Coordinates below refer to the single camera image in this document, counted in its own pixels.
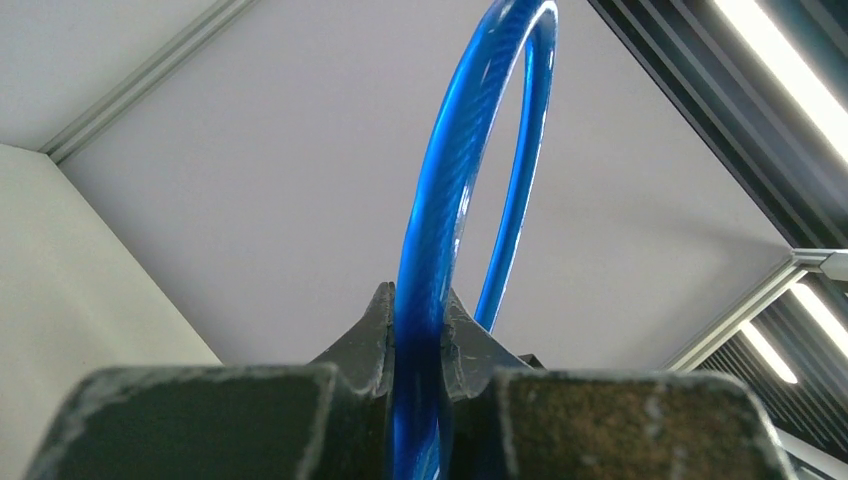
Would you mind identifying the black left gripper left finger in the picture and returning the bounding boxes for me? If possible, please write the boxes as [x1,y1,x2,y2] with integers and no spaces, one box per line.
[25,282,395,479]

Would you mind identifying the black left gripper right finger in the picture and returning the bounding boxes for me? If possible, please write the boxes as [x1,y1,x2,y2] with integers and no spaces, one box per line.
[441,295,794,479]

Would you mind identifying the blue cable lock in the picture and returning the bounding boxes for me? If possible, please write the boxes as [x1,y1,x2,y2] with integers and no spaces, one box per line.
[388,1,558,479]

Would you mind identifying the ceiling light strips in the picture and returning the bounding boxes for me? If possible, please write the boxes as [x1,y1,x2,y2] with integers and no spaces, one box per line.
[711,1,847,385]

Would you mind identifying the aluminium frame post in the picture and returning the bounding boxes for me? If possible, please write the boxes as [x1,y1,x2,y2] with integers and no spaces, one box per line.
[38,0,257,165]

